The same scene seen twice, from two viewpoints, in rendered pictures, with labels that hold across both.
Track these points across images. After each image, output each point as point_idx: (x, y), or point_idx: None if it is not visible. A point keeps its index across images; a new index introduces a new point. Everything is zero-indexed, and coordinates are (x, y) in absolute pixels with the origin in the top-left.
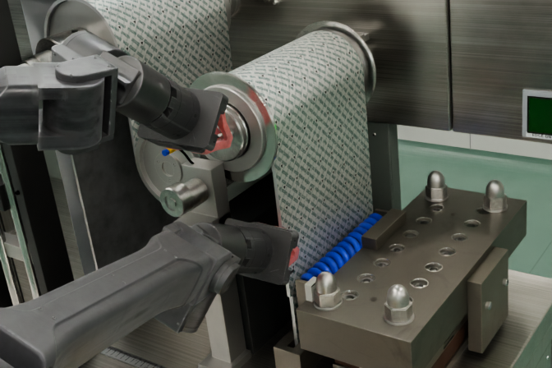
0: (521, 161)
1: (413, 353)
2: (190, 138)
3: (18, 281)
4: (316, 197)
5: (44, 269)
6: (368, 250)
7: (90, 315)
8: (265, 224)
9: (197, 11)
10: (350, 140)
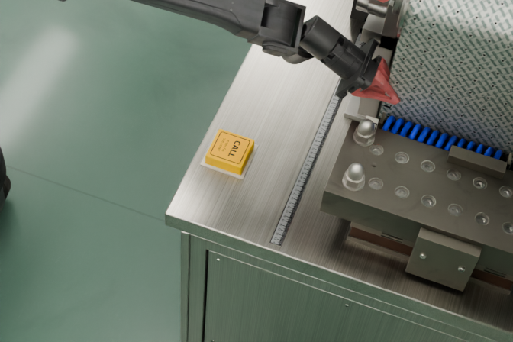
0: None
1: (325, 198)
2: None
3: None
4: (439, 91)
5: None
6: (446, 156)
7: None
8: (371, 62)
9: None
10: (506, 90)
